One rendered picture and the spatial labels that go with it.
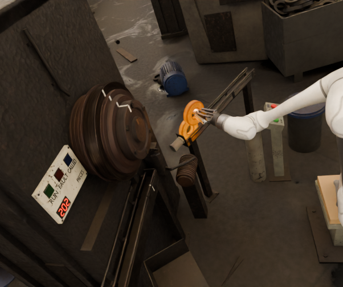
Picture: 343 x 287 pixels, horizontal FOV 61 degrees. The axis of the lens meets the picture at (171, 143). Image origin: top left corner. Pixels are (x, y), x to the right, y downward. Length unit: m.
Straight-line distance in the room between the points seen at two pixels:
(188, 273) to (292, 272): 0.81
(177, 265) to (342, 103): 0.97
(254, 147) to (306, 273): 0.85
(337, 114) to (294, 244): 1.20
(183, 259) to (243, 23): 2.99
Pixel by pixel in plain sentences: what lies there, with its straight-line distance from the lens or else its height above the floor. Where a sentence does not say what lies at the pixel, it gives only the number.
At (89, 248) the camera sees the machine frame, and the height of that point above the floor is 0.87.
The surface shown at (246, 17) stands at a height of 0.59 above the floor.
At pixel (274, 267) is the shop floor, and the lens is 2.06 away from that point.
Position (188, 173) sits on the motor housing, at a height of 0.52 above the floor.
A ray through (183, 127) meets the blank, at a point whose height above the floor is 0.76.
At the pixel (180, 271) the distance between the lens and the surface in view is 1.45.
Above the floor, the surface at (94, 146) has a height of 1.21.
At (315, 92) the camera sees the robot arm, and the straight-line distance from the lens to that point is 1.33.
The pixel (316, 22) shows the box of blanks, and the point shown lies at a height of 0.61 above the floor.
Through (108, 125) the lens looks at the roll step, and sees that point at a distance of 1.24.
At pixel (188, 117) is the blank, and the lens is 1.72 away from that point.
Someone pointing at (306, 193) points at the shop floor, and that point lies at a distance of 2.37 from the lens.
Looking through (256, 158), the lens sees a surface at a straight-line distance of 2.23.
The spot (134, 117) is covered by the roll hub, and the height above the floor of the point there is 1.17.
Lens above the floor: 1.87
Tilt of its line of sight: 39 degrees down
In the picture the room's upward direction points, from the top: 21 degrees counter-clockwise
